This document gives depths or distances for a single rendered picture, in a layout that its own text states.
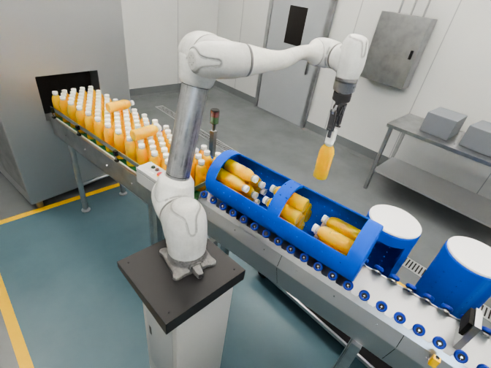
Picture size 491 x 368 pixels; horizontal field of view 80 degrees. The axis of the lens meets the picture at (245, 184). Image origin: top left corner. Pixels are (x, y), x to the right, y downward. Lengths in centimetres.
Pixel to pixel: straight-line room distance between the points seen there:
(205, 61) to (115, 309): 192
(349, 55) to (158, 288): 112
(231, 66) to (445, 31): 378
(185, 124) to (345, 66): 65
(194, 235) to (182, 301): 23
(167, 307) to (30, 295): 169
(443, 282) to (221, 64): 152
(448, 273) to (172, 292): 135
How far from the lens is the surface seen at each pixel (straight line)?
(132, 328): 233
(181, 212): 107
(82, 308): 250
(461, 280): 183
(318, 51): 134
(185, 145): 116
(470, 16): 449
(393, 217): 185
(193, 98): 111
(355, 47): 126
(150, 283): 120
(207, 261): 123
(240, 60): 96
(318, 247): 134
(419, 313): 158
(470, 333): 149
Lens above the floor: 200
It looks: 34 degrees down
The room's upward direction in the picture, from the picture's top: 9 degrees clockwise
